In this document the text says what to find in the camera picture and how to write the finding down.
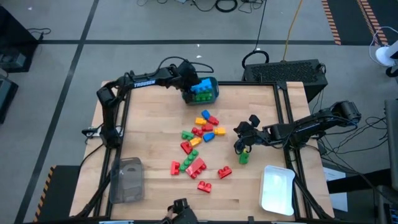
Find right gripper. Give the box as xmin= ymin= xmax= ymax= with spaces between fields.
xmin=233 ymin=121 xmax=269 ymax=156

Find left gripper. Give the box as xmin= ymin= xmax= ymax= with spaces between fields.
xmin=177 ymin=70 xmax=203 ymax=98

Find blue four-stud block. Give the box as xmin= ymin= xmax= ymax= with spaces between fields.
xmin=190 ymin=77 xmax=214 ymax=95

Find green four-stud block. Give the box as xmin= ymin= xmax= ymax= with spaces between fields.
xmin=194 ymin=90 xmax=215 ymax=103
xmin=179 ymin=149 xmax=200 ymax=173

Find red four-stud block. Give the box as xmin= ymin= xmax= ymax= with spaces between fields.
xmin=185 ymin=157 xmax=208 ymax=180

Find grey storage bin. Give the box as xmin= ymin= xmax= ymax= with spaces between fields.
xmin=182 ymin=76 xmax=220 ymax=106

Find white plastic tray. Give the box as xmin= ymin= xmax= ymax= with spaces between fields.
xmin=258 ymin=164 xmax=296 ymax=217

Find black computer case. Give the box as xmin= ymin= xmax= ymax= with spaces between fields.
xmin=242 ymin=58 xmax=329 ymax=103

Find white paper sheet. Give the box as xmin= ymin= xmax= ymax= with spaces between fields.
xmin=322 ymin=166 xmax=349 ymax=213

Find clear grey plastic container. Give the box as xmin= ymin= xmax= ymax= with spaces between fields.
xmin=109 ymin=157 xmax=146 ymax=205

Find black mat orange stripes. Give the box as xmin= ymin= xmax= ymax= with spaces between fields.
xmin=321 ymin=0 xmax=398 ymax=47

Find black mat yellow stripes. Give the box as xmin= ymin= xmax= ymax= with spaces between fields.
xmin=32 ymin=164 xmax=82 ymax=223

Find black equipment cabinet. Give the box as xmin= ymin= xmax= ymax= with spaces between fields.
xmin=0 ymin=6 xmax=40 ymax=74

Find black equipment box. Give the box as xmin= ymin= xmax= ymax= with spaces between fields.
xmin=0 ymin=74 xmax=19 ymax=124

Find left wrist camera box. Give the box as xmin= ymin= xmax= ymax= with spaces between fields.
xmin=178 ymin=60 xmax=196 ymax=75

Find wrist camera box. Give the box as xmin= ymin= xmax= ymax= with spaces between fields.
xmin=178 ymin=60 xmax=196 ymax=75
xmin=248 ymin=114 xmax=261 ymax=128

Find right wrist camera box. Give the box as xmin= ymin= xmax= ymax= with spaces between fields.
xmin=248 ymin=114 xmax=261 ymax=128

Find black aluminium table frame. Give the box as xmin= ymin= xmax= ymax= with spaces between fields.
xmin=74 ymin=70 xmax=335 ymax=223

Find black hanging cable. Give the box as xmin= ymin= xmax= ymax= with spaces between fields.
xmin=241 ymin=0 xmax=270 ymax=70

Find black coiled floor cable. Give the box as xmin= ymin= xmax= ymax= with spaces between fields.
xmin=215 ymin=0 xmax=239 ymax=13

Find black camera device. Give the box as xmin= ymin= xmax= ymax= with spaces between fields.
xmin=161 ymin=198 xmax=200 ymax=224

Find yellow hanging cable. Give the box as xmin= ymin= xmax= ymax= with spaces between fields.
xmin=282 ymin=0 xmax=304 ymax=62

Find white device with cable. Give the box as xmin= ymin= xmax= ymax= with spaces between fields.
xmin=369 ymin=26 xmax=398 ymax=78

